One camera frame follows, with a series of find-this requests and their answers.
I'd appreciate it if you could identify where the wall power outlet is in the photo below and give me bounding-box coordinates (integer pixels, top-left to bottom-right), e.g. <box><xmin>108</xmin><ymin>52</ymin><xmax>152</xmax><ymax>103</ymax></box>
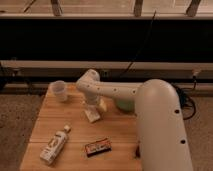
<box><xmin>103</xmin><ymin>70</ymin><xmax>109</xmax><ymax>77</ymax></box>

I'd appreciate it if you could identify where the brown red sausage toy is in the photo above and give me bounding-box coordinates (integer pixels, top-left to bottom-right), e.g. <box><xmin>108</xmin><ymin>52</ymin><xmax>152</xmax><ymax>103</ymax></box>
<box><xmin>135</xmin><ymin>146</ymin><xmax>140</xmax><ymax>158</ymax></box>

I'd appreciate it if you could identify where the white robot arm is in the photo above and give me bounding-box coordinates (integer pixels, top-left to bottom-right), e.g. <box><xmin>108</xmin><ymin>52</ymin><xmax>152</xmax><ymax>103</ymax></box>
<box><xmin>76</xmin><ymin>69</ymin><xmax>194</xmax><ymax>171</ymax></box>

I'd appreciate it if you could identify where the white sponge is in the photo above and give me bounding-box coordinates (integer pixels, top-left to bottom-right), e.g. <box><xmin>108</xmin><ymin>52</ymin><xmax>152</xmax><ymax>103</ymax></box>
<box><xmin>85</xmin><ymin>106</ymin><xmax>100</xmax><ymax>123</ymax></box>

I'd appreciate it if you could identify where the dark snack bar packet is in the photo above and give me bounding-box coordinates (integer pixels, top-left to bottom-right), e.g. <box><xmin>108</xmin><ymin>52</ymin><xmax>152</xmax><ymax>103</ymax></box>
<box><xmin>85</xmin><ymin>138</ymin><xmax>111</xmax><ymax>157</ymax></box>

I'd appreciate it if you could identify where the green ceramic bowl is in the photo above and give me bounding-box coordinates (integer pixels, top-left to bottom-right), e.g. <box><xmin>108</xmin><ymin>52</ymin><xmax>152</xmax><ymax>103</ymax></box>
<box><xmin>115</xmin><ymin>99</ymin><xmax>134</xmax><ymax>112</ymax></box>

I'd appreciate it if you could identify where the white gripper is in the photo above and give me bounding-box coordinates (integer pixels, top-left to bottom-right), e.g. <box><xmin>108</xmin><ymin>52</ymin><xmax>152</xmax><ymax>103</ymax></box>
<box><xmin>85</xmin><ymin>93</ymin><xmax>107</xmax><ymax>112</ymax></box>

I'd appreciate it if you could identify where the white drink bottle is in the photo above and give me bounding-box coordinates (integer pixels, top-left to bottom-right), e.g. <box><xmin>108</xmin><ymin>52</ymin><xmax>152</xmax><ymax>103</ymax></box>
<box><xmin>40</xmin><ymin>125</ymin><xmax>71</xmax><ymax>165</ymax></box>

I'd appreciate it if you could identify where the black floor cable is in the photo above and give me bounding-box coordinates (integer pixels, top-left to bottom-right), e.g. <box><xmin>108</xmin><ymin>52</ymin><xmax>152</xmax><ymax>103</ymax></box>
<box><xmin>173</xmin><ymin>84</ymin><xmax>197</xmax><ymax>122</ymax></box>

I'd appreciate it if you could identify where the translucent plastic cup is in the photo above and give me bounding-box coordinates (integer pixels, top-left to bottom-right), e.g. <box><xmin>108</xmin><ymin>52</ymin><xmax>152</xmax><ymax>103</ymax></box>
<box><xmin>50</xmin><ymin>80</ymin><xmax>68</xmax><ymax>102</ymax></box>

